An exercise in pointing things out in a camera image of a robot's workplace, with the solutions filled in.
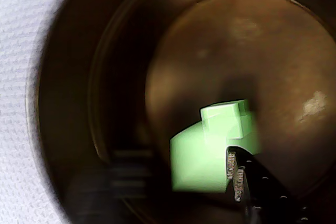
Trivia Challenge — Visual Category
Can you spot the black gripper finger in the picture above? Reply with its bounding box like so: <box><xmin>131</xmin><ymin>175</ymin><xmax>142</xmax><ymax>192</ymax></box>
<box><xmin>70</xmin><ymin>150</ymin><xmax>155</xmax><ymax>224</ymax></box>
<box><xmin>225</xmin><ymin>145</ymin><xmax>312</xmax><ymax>224</ymax></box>

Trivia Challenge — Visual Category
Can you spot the green cube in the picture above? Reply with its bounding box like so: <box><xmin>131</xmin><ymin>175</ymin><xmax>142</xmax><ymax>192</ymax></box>
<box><xmin>199</xmin><ymin>99</ymin><xmax>250</xmax><ymax>141</ymax></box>
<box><xmin>170</xmin><ymin>111</ymin><xmax>263</xmax><ymax>194</ymax></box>

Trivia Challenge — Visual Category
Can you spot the black metal bucket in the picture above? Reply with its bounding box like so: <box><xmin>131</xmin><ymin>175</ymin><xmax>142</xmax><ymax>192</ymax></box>
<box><xmin>25</xmin><ymin>0</ymin><xmax>336</xmax><ymax>224</ymax></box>

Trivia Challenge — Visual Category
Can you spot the blue woven cloth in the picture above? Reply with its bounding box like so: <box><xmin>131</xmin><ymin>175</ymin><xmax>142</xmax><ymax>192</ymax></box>
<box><xmin>0</xmin><ymin>0</ymin><xmax>87</xmax><ymax>224</ymax></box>

